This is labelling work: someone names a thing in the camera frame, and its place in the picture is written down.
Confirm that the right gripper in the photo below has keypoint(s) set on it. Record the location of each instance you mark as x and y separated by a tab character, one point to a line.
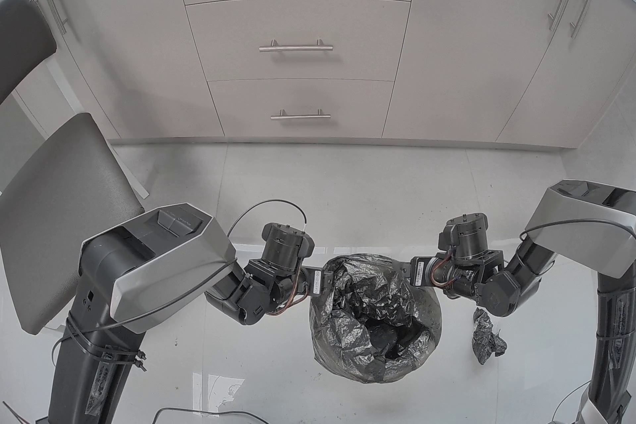
427	272

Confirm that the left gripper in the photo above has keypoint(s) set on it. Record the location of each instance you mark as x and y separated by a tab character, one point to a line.
318	283

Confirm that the black plastic bag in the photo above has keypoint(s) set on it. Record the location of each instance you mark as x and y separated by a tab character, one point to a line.
348	312

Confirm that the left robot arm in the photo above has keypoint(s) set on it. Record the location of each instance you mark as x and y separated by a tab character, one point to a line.
164	263

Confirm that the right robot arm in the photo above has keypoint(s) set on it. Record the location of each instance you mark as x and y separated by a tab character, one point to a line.
581	223

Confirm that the crumpled black plastic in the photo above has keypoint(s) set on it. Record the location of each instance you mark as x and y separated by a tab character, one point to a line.
489	337

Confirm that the dark grey white-legged chair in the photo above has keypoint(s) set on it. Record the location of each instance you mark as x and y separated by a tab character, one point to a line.
59	213

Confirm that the beige cabinet with drawers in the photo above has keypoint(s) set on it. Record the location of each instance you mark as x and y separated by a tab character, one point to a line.
308	14

